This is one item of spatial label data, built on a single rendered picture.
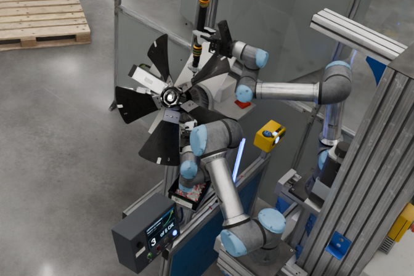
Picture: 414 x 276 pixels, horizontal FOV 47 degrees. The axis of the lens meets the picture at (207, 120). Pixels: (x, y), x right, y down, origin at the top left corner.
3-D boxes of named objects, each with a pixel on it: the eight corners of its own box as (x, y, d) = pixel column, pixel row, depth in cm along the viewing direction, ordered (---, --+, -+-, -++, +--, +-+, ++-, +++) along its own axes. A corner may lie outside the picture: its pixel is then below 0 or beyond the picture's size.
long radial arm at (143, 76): (183, 92, 278) (174, 89, 267) (177, 104, 278) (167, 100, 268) (146, 70, 289) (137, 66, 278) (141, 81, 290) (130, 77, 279)
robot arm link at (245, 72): (236, 90, 219) (241, 71, 212) (241, 77, 228) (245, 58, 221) (253, 94, 219) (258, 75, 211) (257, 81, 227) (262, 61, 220)
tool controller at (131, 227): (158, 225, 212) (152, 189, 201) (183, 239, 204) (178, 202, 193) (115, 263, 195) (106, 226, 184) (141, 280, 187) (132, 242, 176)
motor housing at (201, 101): (167, 113, 280) (156, 109, 268) (186, 79, 278) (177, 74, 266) (198, 132, 271) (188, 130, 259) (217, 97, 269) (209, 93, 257)
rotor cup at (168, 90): (164, 106, 264) (152, 102, 252) (177, 83, 262) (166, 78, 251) (184, 119, 258) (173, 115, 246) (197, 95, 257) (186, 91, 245)
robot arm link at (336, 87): (350, 114, 200) (235, 106, 211) (350, 98, 208) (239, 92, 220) (352, 91, 193) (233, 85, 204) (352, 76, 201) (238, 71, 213)
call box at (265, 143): (267, 132, 277) (271, 119, 270) (282, 141, 273) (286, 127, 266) (252, 146, 266) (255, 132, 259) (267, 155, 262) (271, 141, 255)
